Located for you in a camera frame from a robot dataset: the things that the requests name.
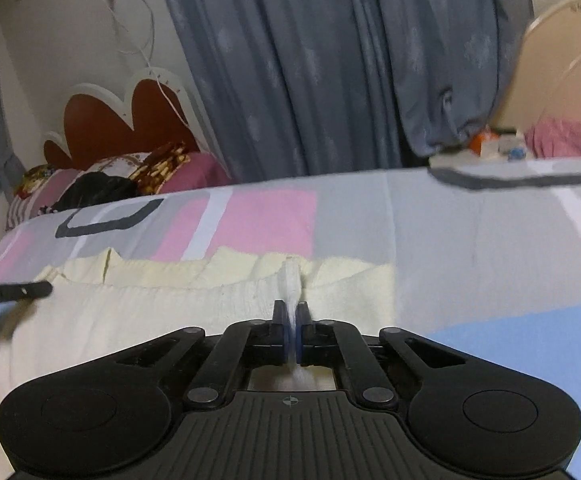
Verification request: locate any patterned pink grey bedsheet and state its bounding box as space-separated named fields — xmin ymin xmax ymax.
xmin=0 ymin=157 xmax=581 ymax=480

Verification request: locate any pink striped pillow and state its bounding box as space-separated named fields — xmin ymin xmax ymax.
xmin=6 ymin=152 xmax=231 ymax=231

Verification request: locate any brown scalloped headboard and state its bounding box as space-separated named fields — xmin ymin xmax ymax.
xmin=43 ymin=67 xmax=221 ymax=171

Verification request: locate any yellow red printed cloth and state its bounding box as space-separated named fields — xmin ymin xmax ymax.
xmin=16 ymin=141 xmax=192 ymax=197

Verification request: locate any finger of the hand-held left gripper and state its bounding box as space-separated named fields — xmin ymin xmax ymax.
xmin=0 ymin=281 xmax=54 ymax=307

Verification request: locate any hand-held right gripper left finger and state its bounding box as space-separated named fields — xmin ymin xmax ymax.
xmin=114 ymin=299 xmax=296 ymax=408

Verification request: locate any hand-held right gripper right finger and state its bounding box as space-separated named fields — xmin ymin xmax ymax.
xmin=295 ymin=300 xmax=467 ymax=408

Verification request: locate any black cloth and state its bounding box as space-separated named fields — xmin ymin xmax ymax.
xmin=53 ymin=172 xmax=140 ymax=212

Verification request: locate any pink cloth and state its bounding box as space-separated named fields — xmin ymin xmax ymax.
xmin=525 ymin=115 xmax=581 ymax=161

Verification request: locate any cream knitted sweater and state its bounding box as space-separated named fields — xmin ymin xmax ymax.
xmin=0 ymin=245 xmax=397 ymax=396

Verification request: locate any orange small object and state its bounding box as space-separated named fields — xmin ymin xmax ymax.
xmin=469 ymin=131 xmax=501 ymax=155

